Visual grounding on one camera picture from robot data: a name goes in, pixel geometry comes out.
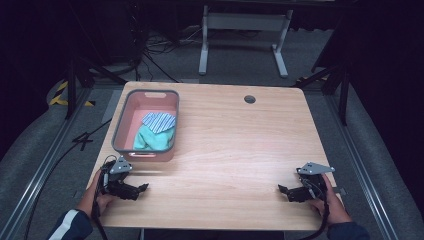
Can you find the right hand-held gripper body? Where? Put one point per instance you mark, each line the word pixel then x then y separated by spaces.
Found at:
pixel 310 185

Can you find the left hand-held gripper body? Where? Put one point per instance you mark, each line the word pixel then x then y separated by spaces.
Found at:
pixel 117 181

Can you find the teal cloth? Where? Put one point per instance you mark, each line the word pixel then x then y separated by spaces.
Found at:
pixel 154 140

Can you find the pink basket with grey rim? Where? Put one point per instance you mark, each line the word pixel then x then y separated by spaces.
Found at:
pixel 146 125

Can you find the blue striped cloth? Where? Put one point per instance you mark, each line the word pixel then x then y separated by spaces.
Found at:
pixel 159 121

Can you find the person's right hand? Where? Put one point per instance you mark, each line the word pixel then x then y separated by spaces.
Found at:
pixel 330 203

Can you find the person's left hand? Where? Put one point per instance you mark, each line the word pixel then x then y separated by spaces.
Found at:
pixel 94 196

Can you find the yellow black hazard tape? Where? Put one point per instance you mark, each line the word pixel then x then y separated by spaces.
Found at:
pixel 63 96

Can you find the black metal stand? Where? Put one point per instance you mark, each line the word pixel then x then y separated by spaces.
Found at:
pixel 333 83
pixel 83 71

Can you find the aluminium floor rail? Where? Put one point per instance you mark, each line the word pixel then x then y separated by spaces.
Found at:
pixel 363 170
pixel 36 173

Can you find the grey metal table frame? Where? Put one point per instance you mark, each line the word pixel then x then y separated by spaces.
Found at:
pixel 245 36

